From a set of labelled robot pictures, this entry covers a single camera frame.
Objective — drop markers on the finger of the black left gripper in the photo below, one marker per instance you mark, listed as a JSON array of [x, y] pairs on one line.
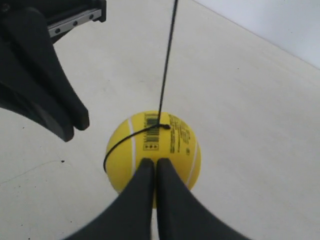
[[19, 93]]

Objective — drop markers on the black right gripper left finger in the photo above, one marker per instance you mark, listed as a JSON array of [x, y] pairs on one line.
[[129, 216]]

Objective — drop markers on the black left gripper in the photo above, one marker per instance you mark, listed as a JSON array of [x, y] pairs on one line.
[[31, 27]]

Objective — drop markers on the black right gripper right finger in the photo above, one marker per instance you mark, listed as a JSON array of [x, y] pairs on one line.
[[180, 216]]

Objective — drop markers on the yellow tennis ball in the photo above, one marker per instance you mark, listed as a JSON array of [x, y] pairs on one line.
[[153, 136]]

